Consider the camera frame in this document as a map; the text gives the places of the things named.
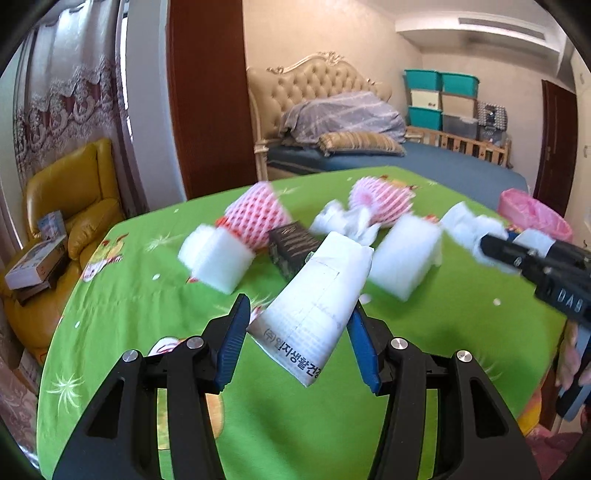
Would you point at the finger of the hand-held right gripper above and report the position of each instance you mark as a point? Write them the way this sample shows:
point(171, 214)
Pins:
point(513, 236)
point(512, 256)

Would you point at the patterned lace curtain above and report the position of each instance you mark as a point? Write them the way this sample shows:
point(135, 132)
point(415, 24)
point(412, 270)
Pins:
point(16, 406)
point(69, 92)

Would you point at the brown wooden door panel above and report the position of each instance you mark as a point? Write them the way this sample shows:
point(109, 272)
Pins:
point(207, 92)

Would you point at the white printed carton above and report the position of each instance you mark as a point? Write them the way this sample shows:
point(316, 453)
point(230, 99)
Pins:
point(318, 295)

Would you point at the white nightstand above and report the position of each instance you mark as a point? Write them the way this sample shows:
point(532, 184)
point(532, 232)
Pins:
point(262, 159)

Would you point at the white shelf unit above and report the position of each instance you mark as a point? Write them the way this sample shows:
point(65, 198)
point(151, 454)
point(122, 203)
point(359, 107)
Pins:
point(582, 138)

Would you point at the checkered black-white bag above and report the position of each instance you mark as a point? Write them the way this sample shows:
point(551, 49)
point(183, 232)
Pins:
point(491, 115)

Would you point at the pink-lined trash bin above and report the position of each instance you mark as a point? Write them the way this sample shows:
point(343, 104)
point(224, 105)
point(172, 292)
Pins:
point(535, 212)

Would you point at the person's right hand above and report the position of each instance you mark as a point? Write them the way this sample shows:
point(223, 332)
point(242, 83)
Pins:
point(569, 360)

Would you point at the black box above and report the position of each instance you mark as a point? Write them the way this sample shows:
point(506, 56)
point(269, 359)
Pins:
point(293, 249)

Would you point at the dark wooden door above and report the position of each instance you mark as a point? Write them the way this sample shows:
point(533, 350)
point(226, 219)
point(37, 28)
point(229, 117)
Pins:
point(556, 147)

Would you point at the large white foam block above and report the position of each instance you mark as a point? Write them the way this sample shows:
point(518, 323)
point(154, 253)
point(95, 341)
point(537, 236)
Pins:
point(406, 258)

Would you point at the grey striped blanket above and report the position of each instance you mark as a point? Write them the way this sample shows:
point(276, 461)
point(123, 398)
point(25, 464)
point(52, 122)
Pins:
point(346, 115)

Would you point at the beige tufted headboard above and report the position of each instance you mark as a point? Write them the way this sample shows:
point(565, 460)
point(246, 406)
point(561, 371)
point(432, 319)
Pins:
point(300, 83)

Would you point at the cardboard box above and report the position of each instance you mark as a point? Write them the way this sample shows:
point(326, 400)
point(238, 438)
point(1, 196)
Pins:
point(30, 369)

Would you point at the white flat box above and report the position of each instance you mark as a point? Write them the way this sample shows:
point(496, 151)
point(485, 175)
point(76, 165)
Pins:
point(32, 267)

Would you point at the small blue-white box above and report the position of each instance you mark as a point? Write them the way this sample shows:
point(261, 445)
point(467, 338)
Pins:
point(51, 226)

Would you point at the white foam piece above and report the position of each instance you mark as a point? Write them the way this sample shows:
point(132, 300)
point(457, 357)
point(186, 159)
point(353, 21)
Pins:
point(466, 230)

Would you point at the red fruit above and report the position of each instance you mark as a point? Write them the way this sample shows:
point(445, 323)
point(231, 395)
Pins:
point(258, 217)

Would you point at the blue bed mattress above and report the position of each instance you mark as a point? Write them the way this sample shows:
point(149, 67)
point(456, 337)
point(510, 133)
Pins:
point(452, 166)

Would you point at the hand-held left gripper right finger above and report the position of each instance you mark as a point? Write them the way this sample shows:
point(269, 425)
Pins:
point(364, 350)

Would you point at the pink foam fruit net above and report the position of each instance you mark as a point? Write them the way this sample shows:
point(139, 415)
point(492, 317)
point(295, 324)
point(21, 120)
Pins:
point(383, 201)

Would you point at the dark book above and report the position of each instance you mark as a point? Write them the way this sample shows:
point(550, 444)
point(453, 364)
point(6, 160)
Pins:
point(37, 291)

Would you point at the wooden crib rail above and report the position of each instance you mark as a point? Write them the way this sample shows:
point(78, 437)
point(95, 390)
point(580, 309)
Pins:
point(461, 143)

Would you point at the stack of plastic storage boxes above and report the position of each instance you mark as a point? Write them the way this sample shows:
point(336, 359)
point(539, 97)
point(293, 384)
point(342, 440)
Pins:
point(438, 101)

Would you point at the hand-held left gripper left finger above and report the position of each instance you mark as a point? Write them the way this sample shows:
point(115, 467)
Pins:
point(231, 350)

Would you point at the crumpled white plastic bag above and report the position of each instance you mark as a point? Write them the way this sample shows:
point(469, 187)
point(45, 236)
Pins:
point(344, 221)

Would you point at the yellow leather armchair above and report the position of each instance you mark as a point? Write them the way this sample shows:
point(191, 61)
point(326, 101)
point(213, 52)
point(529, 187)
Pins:
point(92, 230)

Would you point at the striped pillow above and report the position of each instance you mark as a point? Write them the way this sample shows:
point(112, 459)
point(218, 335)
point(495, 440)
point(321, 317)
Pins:
point(360, 143)

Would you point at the ceiling air vent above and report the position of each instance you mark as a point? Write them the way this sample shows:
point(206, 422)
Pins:
point(503, 27)

